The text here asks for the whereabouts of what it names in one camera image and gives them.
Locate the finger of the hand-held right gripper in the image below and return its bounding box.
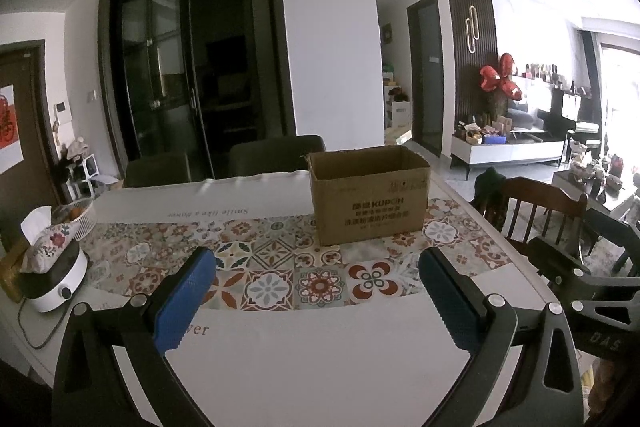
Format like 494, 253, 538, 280
526, 237, 606, 303
582, 209, 640, 278

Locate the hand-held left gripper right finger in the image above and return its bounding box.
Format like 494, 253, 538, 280
417, 247, 585, 427

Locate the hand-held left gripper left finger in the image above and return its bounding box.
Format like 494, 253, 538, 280
51, 247, 217, 427

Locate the brown cardboard box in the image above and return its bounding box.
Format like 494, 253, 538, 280
306, 146, 432, 247

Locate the person's right hand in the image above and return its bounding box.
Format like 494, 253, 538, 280
582, 357, 618, 415

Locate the brown wooden chair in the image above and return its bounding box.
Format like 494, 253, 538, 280
472, 174, 591, 268

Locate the cluttered coffee table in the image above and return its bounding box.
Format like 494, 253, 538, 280
552, 154, 640, 220

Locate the dark green garment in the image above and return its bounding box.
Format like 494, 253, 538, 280
472, 167, 508, 228

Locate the tile-print tablecloth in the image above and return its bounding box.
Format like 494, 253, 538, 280
80, 169, 551, 427

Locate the white TV cabinet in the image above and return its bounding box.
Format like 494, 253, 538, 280
450, 134, 568, 180

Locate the white electric cooker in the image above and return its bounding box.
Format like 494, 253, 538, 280
22, 239, 90, 314

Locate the dark green upholstered chair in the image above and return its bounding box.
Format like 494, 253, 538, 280
122, 154, 193, 188
229, 135, 327, 178

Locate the floral tissue box cover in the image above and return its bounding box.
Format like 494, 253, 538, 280
20, 206, 81, 274

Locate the white shelf unit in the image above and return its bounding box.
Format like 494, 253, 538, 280
65, 154, 108, 198

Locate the brown wooden door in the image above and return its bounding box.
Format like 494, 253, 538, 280
0, 39, 63, 248

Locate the red balloon flower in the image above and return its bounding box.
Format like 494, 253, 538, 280
479, 53, 525, 100

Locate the white hallway box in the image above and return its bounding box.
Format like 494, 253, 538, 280
390, 101, 413, 130

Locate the dark interior door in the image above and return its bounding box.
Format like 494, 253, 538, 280
406, 0, 446, 158

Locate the dark glass sliding door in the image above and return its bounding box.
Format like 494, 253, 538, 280
99, 0, 296, 180

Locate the red paper door poster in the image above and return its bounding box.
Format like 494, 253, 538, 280
0, 84, 23, 172

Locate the white wire basket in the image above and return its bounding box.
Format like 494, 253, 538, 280
52, 199, 97, 238

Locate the grey cooker power cord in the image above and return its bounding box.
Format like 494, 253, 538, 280
17, 297, 76, 350

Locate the gold wall ornament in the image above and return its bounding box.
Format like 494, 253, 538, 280
465, 6, 482, 55

